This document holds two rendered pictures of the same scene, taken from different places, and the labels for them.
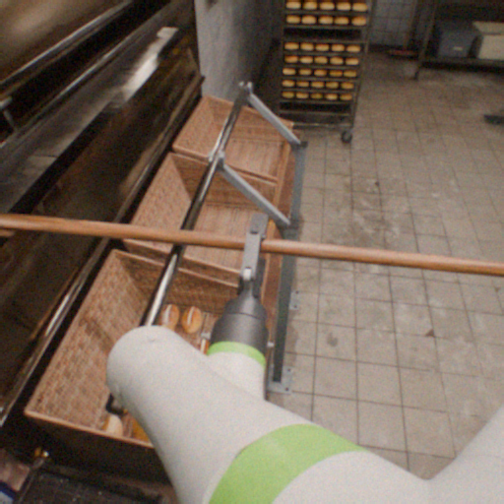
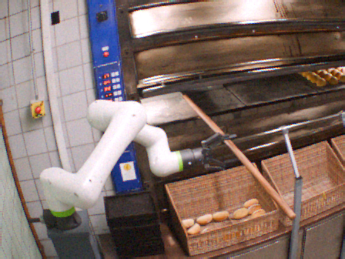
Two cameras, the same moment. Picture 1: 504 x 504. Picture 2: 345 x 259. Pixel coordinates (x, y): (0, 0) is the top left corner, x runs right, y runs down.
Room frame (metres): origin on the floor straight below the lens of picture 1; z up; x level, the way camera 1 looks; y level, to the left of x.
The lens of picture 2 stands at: (-0.45, -2.28, 2.26)
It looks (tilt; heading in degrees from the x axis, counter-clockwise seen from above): 20 degrees down; 72
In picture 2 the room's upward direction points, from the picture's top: 8 degrees counter-clockwise
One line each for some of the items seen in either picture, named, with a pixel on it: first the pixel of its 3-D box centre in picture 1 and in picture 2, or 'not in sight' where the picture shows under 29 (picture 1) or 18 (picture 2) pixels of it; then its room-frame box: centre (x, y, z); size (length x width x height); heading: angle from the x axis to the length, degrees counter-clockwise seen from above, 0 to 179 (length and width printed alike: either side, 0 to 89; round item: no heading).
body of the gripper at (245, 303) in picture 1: (246, 306); (202, 156); (0.44, 0.01, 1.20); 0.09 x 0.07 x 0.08; 171
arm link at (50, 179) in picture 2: not in sight; (58, 191); (-0.31, -0.31, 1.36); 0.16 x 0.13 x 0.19; 127
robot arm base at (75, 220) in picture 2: not in sight; (53, 217); (-0.37, -0.29, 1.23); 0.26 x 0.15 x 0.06; 167
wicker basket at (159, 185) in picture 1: (211, 222); (309, 181); (1.22, 0.16, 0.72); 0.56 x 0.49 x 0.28; 172
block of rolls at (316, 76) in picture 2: not in sight; (324, 70); (1.87, 0.77, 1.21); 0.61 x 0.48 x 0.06; 81
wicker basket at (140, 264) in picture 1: (163, 355); (223, 209); (0.63, 0.25, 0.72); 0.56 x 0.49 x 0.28; 171
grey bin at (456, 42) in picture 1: (451, 37); not in sight; (4.81, -2.22, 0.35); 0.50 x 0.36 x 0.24; 171
